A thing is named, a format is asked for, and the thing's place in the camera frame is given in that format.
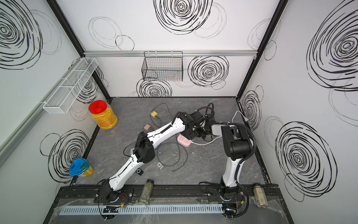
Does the pink power strip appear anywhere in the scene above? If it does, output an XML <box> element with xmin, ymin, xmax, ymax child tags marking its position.
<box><xmin>177</xmin><ymin>134</ymin><xmax>192</xmax><ymax>148</ymax></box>

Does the green plug grey cable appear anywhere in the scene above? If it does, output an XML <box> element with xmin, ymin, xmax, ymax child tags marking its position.
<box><xmin>156</xmin><ymin>142</ymin><xmax>188</xmax><ymax>173</ymax></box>

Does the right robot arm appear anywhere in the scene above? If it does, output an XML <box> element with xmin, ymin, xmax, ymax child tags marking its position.
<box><xmin>197</xmin><ymin>122</ymin><xmax>257</xmax><ymax>201</ymax></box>

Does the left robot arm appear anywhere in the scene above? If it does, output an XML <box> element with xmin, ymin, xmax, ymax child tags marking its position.
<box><xmin>97</xmin><ymin>107</ymin><xmax>215</xmax><ymax>203</ymax></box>

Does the yellow charger plug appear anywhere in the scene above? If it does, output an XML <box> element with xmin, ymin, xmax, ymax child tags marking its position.
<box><xmin>150</xmin><ymin>111</ymin><xmax>158</xmax><ymax>118</ymax></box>

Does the brown pink charger plug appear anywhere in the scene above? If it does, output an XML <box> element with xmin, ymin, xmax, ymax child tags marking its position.
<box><xmin>144</xmin><ymin>124</ymin><xmax>152</xmax><ymax>132</ymax></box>

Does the black mp3 player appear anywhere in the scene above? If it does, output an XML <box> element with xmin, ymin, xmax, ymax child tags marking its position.
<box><xmin>136</xmin><ymin>168</ymin><xmax>144</xmax><ymax>176</ymax></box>

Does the beige small bottle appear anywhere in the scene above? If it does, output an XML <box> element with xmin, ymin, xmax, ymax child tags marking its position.
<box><xmin>253</xmin><ymin>183</ymin><xmax>269</xmax><ymax>208</ymax></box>

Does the glass spice bottle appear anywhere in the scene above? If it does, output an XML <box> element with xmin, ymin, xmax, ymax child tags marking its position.
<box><xmin>139</xmin><ymin>179</ymin><xmax>154</xmax><ymax>204</ymax></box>

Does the red lid corn jar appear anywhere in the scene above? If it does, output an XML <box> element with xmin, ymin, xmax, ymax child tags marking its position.
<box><xmin>88</xmin><ymin>100</ymin><xmax>118</xmax><ymax>130</ymax></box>

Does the blue lid jar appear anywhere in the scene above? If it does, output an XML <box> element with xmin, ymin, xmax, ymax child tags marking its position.
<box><xmin>69</xmin><ymin>158</ymin><xmax>94</xmax><ymax>177</ymax></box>

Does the yellow plug grey cable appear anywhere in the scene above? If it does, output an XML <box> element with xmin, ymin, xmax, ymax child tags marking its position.
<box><xmin>149</xmin><ymin>102</ymin><xmax>180</xmax><ymax>129</ymax></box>

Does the white power strip cord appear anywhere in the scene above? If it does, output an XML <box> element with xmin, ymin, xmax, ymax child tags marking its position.
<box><xmin>191</xmin><ymin>110</ymin><xmax>249</xmax><ymax>146</ymax></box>

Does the black wire basket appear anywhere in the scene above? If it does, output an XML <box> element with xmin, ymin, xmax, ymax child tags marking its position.
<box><xmin>141</xmin><ymin>56</ymin><xmax>184</xmax><ymax>82</ymax></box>

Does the aluminium wall rail back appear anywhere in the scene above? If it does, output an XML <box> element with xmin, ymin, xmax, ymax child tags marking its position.
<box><xmin>84</xmin><ymin>49</ymin><xmax>257</xmax><ymax>57</ymax></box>

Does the aluminium wall rail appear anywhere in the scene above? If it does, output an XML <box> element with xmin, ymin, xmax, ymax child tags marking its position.
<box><xmin>1</xmin><ymin>57</ymin><xmax>82</xmax><ymax>167</ymax></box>
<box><xmin>84</xmin><ymin>49</ymin><xmax>257</xmax><ymax>57</ymax></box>

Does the white slotted cable duct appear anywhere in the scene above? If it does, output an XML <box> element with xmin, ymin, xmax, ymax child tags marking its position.
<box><xmin>59</xmin><ymin>204</ymin><xmax>223</xmax><ymax>216</ymax></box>

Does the white wire shelf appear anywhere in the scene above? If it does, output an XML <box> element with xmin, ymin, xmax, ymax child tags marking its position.
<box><xmin>43</xmin><ymin>57</ymin><xmax>99</xmax><ymax>114</ymax></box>

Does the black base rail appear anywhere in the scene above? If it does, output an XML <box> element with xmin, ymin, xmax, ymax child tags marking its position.
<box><xmin>55</xmin><ymin>183</ymin><xmax>280</xmax><ymax>203</ymax></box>

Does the aluminium wall rail left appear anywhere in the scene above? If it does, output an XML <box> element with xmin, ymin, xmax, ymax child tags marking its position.
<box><xmin>1</xmin><ymin>57</ymin><xmax>82</xmax><ymax>167</ymax></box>

